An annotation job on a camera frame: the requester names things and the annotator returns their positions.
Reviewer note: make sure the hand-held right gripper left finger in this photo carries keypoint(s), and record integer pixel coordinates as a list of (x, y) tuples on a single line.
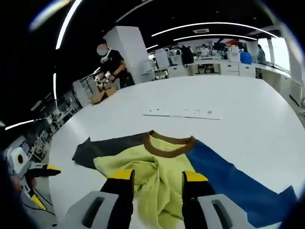
[(102, 210)]

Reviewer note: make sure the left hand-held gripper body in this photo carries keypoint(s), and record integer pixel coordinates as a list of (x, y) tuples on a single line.
[(21, 162)]

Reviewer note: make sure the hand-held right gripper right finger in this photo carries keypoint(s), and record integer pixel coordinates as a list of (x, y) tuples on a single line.
[(209, 212)]

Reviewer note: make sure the yellow grey blue garment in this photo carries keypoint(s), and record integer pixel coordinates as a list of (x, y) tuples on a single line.
[(166, 162)]

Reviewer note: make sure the brown cardboard box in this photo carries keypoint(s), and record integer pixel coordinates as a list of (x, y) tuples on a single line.
[(103, 95)]

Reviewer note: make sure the white printed paper strip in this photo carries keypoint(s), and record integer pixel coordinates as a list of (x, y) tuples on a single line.
[(183, 114)]

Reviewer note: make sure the white workbench row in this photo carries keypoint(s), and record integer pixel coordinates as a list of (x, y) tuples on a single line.
[(214, 68)]

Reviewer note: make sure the black jacket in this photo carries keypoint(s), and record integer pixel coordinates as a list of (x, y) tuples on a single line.
[(187, 57)]

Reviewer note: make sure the blue container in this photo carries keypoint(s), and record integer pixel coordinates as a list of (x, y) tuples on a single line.
[(246, 57)]

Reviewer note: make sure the curved ceiling light strip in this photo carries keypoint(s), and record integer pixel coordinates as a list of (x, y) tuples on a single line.
[(214, 24), (214, 35)]

